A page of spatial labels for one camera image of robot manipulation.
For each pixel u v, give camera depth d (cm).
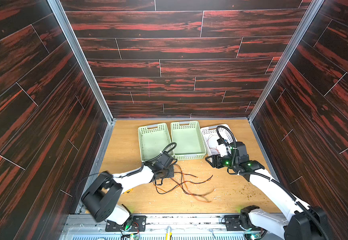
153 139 106
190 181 88
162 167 70
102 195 46
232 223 73
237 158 62
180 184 86
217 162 70
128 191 84
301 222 38
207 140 105
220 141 72
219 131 107
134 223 73
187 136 110
